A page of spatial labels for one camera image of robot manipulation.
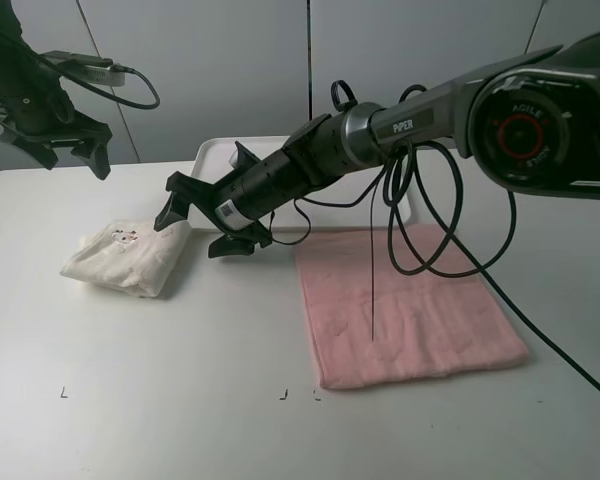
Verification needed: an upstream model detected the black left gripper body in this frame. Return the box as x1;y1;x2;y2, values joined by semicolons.
0;105;112;148

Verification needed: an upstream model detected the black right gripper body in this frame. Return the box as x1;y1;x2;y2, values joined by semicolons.
165;172;273;248

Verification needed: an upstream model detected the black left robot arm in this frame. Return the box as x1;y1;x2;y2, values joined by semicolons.
0;1;112;180

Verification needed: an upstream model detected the cream white towel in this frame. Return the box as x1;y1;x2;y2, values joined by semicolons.
60;220;192;298

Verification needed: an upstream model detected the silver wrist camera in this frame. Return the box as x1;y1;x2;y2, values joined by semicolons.
42;50;126;87
229;141;260;172

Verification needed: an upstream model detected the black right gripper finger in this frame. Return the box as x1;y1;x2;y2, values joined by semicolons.
153;192;190;232
208;235;255;258

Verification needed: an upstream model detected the pink towel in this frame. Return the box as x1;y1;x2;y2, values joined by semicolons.
294;230;529;389

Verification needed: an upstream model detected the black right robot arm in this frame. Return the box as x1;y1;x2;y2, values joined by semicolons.
154;32;600;258

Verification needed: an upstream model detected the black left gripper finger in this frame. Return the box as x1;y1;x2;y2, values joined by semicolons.
72;142;111;180
14;139;58;170

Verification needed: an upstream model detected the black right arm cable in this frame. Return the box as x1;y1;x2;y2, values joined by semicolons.
269;79;600;406

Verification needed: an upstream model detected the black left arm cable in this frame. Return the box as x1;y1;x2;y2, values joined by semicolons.
0;14;161;111

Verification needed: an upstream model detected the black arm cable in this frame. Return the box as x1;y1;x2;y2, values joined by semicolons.
269;79;600;406
0;14;161;111

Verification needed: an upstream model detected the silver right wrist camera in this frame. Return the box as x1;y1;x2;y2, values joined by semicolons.
229;141;260;172

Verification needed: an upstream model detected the white rectangular plastic tray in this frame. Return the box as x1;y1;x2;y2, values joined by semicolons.
191;136;390;233

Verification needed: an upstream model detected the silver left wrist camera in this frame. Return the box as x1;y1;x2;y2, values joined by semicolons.
42;50;126;87

